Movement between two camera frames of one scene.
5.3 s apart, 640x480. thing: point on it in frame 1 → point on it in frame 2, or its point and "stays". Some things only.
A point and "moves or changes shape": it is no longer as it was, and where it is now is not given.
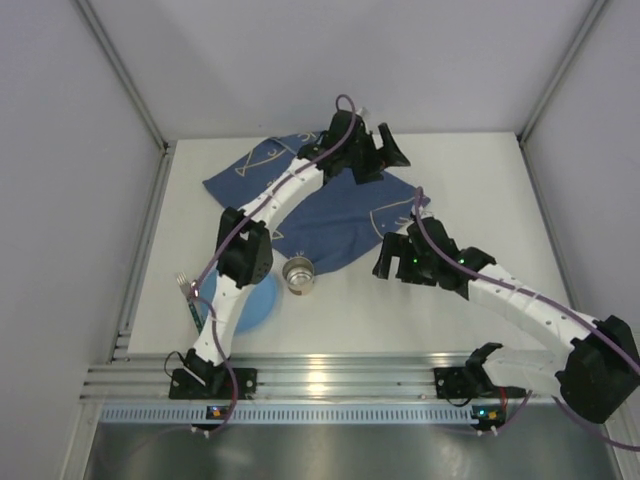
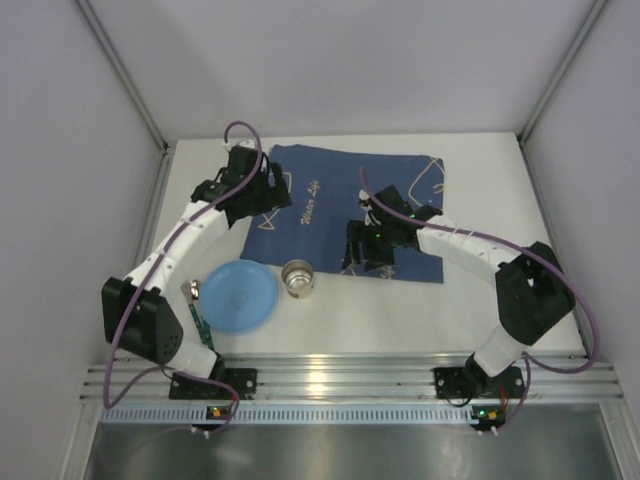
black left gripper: [373, 154] → [273, 187]
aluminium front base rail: [110, 377] stays
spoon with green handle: [194, 289] stays
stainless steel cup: [299, 275] stays
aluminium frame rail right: [560, 70] stays
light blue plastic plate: [258, 303] stays
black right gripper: [395, 257] → [368, 242]
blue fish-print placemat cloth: [331, 221] moves or changes shape
